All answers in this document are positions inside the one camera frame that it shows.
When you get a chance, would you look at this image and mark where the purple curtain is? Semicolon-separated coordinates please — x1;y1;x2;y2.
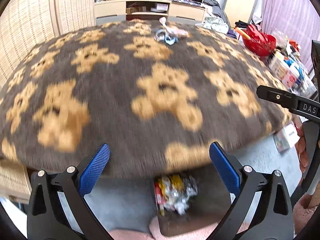
262;0;319;71

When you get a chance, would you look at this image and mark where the woven bamboo folding screen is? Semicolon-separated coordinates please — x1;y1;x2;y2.
0;0;97;203

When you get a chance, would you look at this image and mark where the black trash bin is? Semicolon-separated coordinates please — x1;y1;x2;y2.
153;164;231;237

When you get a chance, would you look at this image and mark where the beige standing air conditioner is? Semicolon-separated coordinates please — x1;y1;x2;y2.
224;0;257;28

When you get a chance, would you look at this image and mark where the person's right hand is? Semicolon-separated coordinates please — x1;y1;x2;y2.
295;126;309;173

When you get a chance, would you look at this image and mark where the grey bear pattern blanket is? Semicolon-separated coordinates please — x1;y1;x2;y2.
1;20;292;178

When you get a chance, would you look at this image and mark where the white bottle cream label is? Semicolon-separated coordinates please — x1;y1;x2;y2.
268;51;289;81

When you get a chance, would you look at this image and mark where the beige tv cabinet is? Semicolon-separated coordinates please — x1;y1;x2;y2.
93;0;206;25

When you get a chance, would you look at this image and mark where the pink white plastic wrapper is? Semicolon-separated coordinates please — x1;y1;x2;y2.
159;17;189;37

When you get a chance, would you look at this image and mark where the clear plastic storage box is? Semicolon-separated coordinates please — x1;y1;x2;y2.
294;74;317;99

